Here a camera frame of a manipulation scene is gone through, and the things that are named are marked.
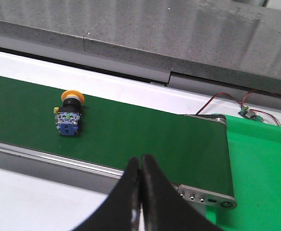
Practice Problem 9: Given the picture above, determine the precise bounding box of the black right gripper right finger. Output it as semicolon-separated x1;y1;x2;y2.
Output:
141;154;221;231

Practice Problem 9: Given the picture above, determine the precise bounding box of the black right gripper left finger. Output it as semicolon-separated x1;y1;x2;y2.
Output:
75;157;141;231

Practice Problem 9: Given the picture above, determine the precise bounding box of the yellow mushroom push button switch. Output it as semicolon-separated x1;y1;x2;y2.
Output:
53;90;85;136

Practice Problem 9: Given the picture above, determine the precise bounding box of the green conveyor belt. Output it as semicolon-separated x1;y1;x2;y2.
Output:
0;77;234;197

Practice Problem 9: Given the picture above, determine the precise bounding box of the small green circuit board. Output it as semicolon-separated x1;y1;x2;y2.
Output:
238;107;264;123

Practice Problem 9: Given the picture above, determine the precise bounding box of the grey stone counter ledge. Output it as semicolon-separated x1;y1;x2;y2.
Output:
0;0;281;94

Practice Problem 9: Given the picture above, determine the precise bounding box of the red and black wire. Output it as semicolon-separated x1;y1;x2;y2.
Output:
195;92;244;116

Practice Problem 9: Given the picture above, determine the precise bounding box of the aluminium conveyor frame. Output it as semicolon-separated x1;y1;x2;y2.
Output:
0;114;237;209

